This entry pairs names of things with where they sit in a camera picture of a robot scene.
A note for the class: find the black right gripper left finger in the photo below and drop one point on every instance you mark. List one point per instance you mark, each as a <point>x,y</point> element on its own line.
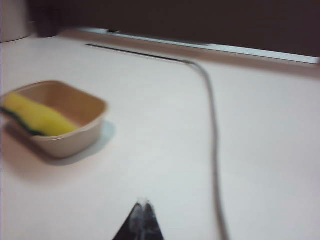
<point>131,225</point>

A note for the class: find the silver rail under divider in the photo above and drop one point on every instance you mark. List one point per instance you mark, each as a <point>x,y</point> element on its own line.
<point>225,47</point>

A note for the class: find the white cylindrical container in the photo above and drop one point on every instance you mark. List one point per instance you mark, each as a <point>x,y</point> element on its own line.
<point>13,20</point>

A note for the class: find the yellow green cleaning sponge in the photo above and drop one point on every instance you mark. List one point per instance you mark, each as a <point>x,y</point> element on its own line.
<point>40,117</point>

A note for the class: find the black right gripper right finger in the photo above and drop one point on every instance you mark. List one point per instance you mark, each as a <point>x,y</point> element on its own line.
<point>152,225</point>

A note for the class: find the dark cylindrical container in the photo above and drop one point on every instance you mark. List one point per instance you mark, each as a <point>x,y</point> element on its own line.
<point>47,27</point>

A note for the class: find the beige paper lunch box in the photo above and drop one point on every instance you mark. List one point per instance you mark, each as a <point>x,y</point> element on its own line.
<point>80,125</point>

